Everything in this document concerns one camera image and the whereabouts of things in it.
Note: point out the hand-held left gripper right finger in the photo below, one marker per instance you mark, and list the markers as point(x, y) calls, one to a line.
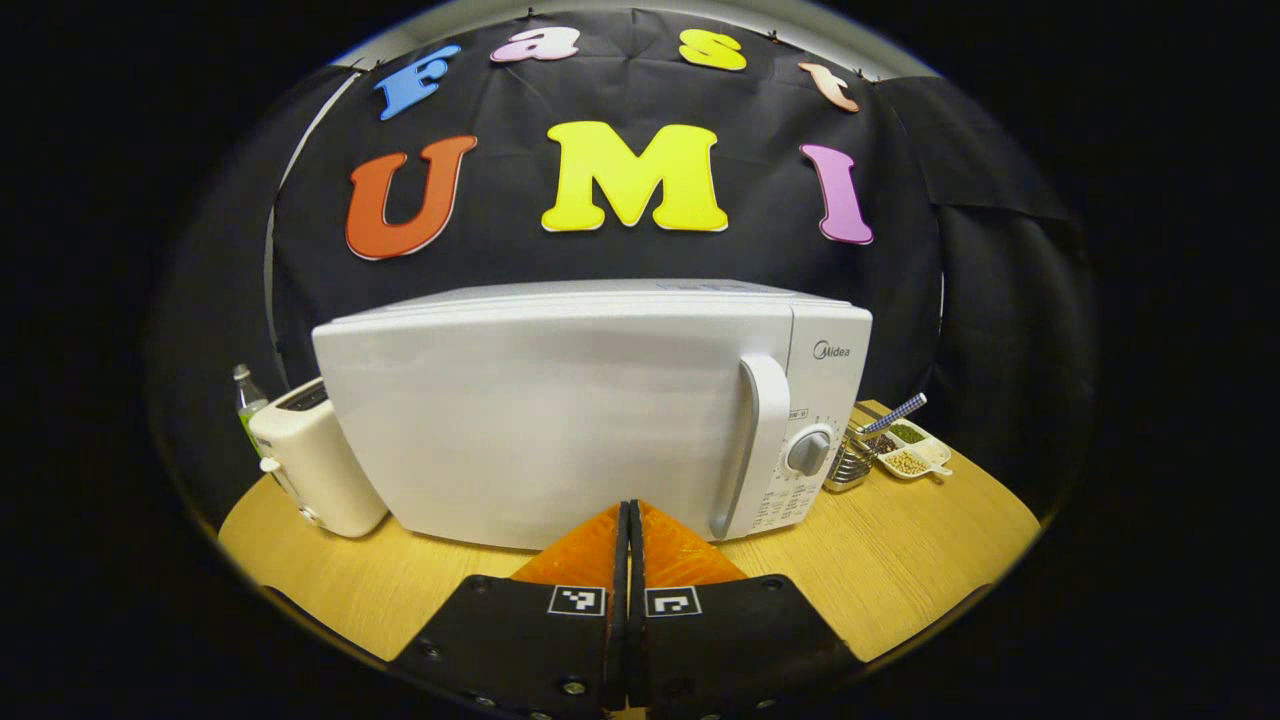
point(720, 640)

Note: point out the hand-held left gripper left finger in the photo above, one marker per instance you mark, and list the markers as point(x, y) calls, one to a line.
point(540, 640)

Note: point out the white microwave oven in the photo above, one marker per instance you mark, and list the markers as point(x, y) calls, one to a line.
point(560, 420)

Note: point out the white divided snack dish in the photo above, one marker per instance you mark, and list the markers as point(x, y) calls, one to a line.
point(915, 455)

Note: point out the white toaster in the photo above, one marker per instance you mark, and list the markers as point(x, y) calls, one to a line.
point(320, 470)

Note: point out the green label drink bottle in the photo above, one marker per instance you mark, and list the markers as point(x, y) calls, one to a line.
point(247, 400)

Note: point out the black backdrop cloth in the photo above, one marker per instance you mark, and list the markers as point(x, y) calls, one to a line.
point(620, 260)

